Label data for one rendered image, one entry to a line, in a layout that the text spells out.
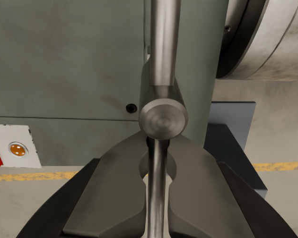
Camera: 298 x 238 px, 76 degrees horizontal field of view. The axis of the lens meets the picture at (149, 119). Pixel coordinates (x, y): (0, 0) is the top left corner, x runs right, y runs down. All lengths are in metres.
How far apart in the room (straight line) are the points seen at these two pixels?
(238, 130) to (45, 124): 0.77
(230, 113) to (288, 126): 1.21
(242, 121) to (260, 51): 0.62
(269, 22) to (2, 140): 0.38
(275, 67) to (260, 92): 1.42
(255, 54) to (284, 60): 0.05
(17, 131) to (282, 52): 0.37
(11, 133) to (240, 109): 0.76
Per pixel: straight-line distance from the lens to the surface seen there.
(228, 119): 0.87
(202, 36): 0.23
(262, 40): 0.28
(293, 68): 0.35
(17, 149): 0.34
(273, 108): 1.87
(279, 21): 0.28
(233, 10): 0.31
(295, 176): 2.44
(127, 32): 0.22
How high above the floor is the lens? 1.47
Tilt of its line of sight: 62 degrees down
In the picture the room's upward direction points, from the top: 174 degrees counter-clockwise
